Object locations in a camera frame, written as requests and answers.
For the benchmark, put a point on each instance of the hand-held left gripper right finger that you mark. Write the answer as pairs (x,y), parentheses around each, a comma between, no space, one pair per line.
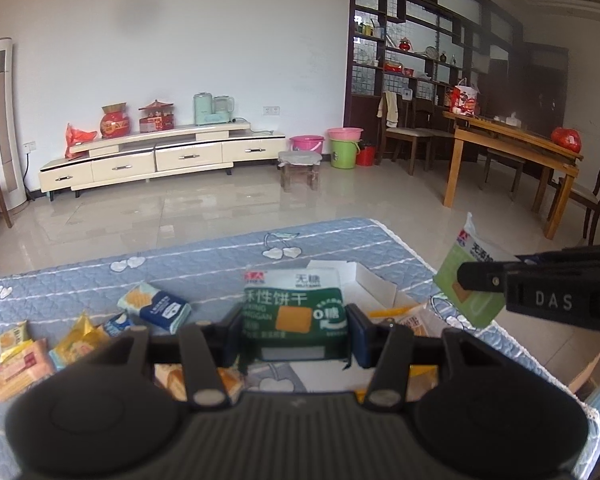
(358,336)

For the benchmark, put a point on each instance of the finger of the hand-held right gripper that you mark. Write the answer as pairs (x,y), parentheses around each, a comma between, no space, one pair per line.
(570,252)
(480,276)

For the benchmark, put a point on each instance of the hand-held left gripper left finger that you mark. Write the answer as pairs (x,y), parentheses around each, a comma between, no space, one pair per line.
(225,340)

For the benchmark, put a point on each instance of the light green cracker packet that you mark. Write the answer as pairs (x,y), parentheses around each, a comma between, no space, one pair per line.
(475,310)

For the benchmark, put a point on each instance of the white cardboard box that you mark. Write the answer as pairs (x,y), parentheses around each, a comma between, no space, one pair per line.
(375,285)

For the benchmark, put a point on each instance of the dark green cracker packet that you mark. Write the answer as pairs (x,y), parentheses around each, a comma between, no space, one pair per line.
(292,310)

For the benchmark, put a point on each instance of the blue and white cracker packet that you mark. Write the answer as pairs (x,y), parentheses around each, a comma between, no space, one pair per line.
(155,305)

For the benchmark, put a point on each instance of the blue quilted blanket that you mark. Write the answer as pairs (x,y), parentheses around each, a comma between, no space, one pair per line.
(205,260)

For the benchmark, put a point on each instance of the brown cardboard box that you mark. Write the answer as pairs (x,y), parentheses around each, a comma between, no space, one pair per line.
(587,377)

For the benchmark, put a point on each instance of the red round bag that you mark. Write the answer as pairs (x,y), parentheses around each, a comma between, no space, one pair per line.
(566,139)

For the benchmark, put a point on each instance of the wooden dining table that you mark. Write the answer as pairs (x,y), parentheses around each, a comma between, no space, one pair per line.
(505,135)

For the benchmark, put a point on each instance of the white tissue box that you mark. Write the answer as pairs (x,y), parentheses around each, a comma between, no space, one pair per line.
(514,120)

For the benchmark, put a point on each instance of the yellow snack bag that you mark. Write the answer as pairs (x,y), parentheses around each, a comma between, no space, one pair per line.
(77,342)

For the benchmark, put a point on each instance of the wooden chair with towel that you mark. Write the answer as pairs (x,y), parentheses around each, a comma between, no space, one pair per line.
(405,132)

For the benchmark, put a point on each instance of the small red bucket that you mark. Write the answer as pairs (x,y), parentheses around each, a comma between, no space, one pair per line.
(366,155)

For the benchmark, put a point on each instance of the red gift bag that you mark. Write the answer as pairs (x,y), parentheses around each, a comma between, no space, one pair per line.
(465,100)

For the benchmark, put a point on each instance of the green plastic bucket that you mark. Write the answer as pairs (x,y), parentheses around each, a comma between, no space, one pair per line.
(342,154)

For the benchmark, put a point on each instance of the small stool with cloth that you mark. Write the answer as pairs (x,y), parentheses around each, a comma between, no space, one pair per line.
(298,160)

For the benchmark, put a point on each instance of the cream TV cabinet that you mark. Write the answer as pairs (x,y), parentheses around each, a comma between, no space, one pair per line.
(190,155)

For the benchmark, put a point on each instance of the cream towel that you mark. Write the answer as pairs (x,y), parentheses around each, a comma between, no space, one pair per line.
(390,107)

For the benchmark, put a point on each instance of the pink and orange snack packet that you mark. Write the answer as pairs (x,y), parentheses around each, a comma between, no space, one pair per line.
(22,370)

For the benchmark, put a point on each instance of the small yellow snack packet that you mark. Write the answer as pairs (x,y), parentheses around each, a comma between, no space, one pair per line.
(12,337)

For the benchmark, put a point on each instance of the red gift box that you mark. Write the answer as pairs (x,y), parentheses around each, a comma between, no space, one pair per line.
(156,119)

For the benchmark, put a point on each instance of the mint green kitchen appliance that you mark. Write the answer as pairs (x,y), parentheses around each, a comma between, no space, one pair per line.
(203,109)

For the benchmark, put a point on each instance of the pale green blender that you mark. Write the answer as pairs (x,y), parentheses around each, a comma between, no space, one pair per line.
(223,107)

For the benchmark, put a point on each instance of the red round jar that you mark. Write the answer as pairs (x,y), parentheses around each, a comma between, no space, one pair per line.
(115,124)

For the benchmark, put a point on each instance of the red teapot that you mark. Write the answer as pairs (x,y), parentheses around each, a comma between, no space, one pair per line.
(405,44)

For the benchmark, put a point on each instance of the red plastic bag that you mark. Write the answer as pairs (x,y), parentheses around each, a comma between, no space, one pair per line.
(77,140)

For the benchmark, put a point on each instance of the dark wooden shelf unit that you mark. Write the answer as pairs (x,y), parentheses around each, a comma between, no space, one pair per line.
(420,10)

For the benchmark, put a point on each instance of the white tower air conditioner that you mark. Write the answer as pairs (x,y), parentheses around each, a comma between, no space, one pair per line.
(2,125)

